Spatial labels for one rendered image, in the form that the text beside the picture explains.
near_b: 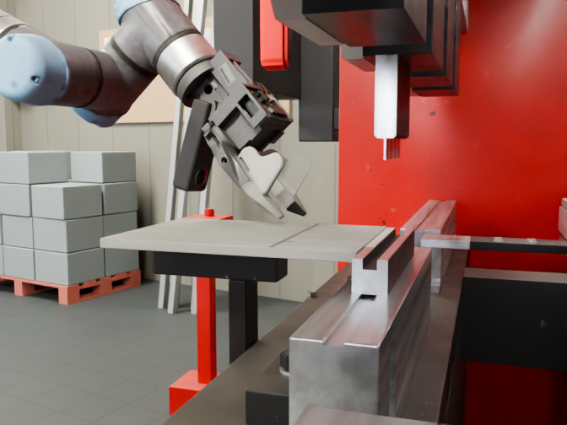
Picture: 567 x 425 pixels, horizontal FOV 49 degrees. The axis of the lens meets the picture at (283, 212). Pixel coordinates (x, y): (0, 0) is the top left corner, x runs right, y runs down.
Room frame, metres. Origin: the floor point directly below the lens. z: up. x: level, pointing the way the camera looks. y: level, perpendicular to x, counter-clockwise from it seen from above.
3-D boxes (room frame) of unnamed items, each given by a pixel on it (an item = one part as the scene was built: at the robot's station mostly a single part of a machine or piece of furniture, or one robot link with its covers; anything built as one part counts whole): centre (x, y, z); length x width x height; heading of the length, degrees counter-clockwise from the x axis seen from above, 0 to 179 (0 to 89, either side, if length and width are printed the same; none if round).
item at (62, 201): (4.74, 1.73, 0.52); 1.04 x 0.70 x 1.03; 59
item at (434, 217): (1.15, -0.28, 0.92); 0.50 x 0.06 x 0.10; 162
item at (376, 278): (0.61, -0.10, 0.99); 0.20 x 0.03 x 0.03; 162
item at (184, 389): (2.50, 0.31, 0.42); 0.25 x 0.20 x 0.83; 72
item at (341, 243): (0.67, 0.03, 1.00); 0.26 x 0.18 x 0.01; 72
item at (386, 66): (0.63, -0.11, 1.13); 0.10 x 0.02 x 0.10; 162
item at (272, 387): (0.61, -0.04, 0.89); 0.30 x 0.05 x 0.03; 162
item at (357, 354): (0.58, -0.09, 0.92); 0.39 x 0.06 x 0.10; 162
